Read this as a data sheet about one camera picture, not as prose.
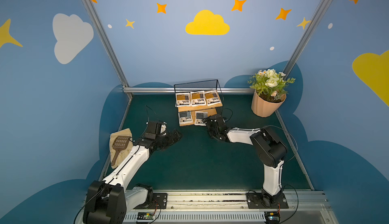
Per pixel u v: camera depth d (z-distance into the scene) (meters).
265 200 0.65
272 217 0.73
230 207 0.74
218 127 0.78
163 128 0.69
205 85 1.02
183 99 0.96
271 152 0.52
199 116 1.07
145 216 0.72
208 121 0.91
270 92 0.96
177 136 0.75
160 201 0.74
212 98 0.96
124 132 0.99
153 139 0.65
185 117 1.05
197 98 0.95
